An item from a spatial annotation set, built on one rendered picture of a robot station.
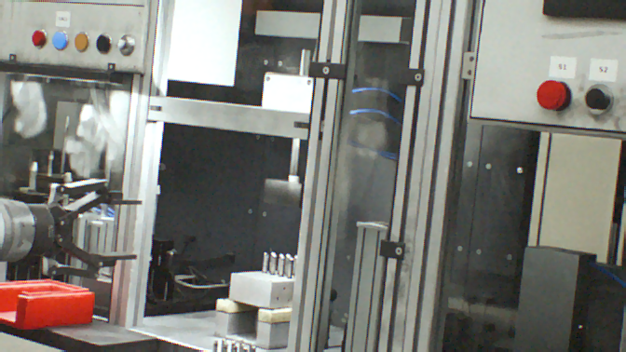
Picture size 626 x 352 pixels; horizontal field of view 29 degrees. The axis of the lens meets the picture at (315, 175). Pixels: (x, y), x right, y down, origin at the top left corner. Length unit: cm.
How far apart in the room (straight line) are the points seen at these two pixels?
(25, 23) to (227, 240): 63
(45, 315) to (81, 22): 55
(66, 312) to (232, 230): 54
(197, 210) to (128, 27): 60
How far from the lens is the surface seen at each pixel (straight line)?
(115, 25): 226
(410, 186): 185
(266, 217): 256
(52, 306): 220
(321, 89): 195
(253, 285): 218
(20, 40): 246
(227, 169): 264
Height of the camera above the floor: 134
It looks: 3 degrees down
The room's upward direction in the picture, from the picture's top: 6 degrees clockwise
